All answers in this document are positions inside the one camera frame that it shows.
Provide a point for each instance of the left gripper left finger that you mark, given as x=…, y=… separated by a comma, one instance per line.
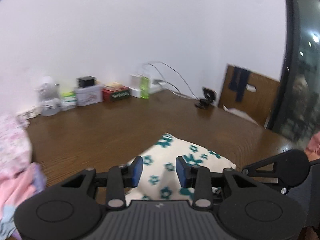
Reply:
x=119, y=178

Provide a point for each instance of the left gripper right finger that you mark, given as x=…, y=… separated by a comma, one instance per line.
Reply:
x=198, y=178

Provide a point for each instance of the cream floral green dress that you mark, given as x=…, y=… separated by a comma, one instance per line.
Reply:
x=159, y=179

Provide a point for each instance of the pink jacket sleeve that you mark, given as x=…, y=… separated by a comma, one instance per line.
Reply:
x=314, y=144

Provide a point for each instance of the black phone holder clamp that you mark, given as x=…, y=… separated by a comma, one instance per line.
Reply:
x=209, y=98

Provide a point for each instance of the dark red tea box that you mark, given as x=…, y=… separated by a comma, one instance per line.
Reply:
x=115, y=92

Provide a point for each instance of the grey tin box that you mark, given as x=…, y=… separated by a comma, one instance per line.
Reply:
x=88, y=95

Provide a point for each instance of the wooden chair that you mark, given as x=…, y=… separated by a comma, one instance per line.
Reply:
x=249, y=92

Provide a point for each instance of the green white small box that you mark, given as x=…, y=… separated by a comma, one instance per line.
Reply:
x=68, y=101

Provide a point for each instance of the green spray bottle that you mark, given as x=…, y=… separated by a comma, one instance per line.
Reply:
x=144, y=86

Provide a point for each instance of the white power strip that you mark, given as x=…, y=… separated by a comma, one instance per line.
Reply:
x=134, y=86

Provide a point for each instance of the small black box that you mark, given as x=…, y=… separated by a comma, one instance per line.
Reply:
x=86, y=81

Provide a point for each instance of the pink blue folded garment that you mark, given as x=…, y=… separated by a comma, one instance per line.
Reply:
x=16, y=190

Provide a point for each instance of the pink floral white garment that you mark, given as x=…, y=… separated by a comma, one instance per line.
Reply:
x=16, y=149

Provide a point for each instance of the white block letters ornament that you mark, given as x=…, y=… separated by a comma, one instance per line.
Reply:
x=28, y=113

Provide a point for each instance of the white astronaut figurine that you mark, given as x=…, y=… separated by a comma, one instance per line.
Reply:
x=49, y=98

